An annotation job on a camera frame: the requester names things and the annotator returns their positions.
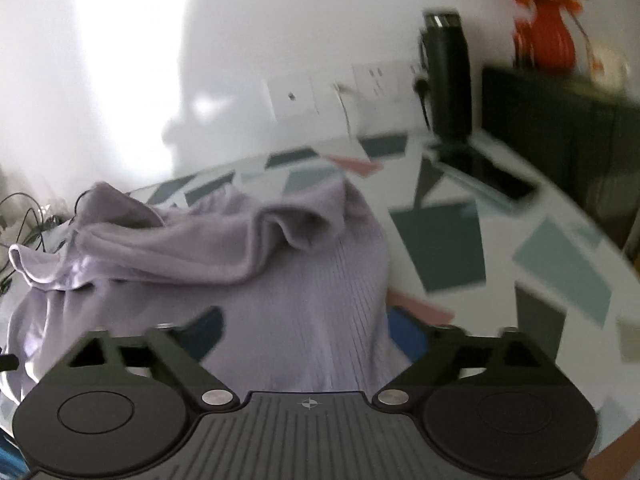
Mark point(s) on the lavender fleece pajama top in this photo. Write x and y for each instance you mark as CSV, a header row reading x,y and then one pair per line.
x,y
300,310

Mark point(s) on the black box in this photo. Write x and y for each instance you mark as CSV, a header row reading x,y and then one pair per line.
x,y
565,125

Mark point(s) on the black thermos bottle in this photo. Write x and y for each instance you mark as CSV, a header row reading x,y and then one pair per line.
x,y
450,75

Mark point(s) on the white wall outlet panel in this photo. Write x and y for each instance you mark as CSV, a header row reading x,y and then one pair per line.
x,y
300,95

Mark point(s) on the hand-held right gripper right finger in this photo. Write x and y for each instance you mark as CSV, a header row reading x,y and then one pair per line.
x,y
405,332

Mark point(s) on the black plug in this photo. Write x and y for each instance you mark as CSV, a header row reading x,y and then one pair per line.
x,y
422,90

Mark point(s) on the black smartphone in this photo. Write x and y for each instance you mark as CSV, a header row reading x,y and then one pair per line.
x,y
490,175

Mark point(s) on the floral mug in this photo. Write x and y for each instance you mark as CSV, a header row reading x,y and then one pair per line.
x,y
612,62

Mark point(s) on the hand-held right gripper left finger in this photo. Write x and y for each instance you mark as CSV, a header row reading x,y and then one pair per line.
x,y
205,332

